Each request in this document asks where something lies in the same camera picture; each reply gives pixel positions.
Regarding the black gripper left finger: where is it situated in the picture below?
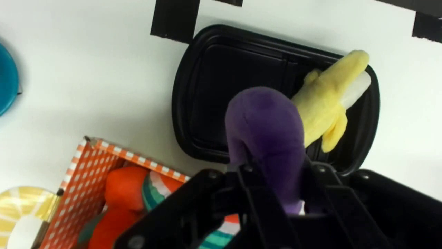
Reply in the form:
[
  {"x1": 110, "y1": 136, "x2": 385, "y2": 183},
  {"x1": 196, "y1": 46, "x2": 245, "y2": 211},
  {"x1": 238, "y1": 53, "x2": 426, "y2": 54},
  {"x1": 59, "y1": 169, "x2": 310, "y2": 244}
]
[{"x1": 236, "y1": 164, "x2": 288, "y2": 249}]

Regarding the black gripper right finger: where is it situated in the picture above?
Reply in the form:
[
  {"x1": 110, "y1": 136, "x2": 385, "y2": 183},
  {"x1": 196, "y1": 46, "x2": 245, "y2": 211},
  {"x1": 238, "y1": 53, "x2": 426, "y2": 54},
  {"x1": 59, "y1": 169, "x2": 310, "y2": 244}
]
[{"x1": 302, "y1": 161, "x2": 370, "y2": 249}]

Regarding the purple plush toy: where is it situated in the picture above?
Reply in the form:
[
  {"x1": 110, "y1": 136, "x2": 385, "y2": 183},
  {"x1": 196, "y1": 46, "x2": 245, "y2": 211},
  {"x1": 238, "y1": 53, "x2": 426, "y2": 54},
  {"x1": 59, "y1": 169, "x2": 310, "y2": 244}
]
[{"x1": 223, "y1": 86, "x2": 306, "y2": 216}]

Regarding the yellow banana plush toy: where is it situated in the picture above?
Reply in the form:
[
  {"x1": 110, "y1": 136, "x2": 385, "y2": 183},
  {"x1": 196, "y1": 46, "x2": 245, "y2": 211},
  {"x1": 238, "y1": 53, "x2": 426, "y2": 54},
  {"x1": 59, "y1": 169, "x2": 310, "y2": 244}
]
[{"x1": 290, "y1": 49, "x2": 371, "y2": 155}]

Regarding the black plastic food tray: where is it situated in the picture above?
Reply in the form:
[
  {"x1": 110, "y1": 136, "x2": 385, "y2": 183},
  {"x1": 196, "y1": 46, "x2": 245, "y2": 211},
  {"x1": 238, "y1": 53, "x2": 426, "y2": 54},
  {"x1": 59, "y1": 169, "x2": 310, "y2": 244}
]
[{"x1": 171, "y1": 24, "x2": 381, "y2": 179}]

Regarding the red-orange plush toy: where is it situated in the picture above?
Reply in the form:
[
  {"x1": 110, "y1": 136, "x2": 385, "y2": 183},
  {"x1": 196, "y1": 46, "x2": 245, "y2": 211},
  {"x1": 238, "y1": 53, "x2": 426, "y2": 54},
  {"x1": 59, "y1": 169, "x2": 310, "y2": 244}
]
[{"x1": 86, "y1": 165, "x2": 185, "y2": 249}]

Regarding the orange checkered cardboard box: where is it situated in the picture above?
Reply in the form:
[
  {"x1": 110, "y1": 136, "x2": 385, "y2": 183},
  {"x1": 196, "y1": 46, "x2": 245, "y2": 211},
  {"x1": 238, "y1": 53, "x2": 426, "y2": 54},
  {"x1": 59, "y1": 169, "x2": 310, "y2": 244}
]
[{"x1": 38, "y1": 136, "x2": 243, "y2": 249}]

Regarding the long black tape strip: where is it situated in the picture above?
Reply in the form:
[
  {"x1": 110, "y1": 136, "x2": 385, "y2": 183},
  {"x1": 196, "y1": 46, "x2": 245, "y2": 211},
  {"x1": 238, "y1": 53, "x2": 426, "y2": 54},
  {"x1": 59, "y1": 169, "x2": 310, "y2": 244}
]
[{"x1": 150, "y1": 0, "x2": 200, "y2": 45}]

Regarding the teal toy pan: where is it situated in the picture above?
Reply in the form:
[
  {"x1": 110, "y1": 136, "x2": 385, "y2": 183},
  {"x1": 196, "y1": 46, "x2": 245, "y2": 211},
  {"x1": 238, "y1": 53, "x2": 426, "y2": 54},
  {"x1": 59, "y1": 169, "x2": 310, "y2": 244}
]
[{"x1": 0, "y1": 42, "x2": 20, "y2": 118}]

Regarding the yellow striped ring toy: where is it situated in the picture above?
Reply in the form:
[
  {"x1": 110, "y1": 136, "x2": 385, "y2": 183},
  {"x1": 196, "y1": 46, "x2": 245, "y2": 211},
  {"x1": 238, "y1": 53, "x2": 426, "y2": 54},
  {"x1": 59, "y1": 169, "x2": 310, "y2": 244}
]
[{"x1": 0, "y1": 186, "x2": 63, "y2": 249}]

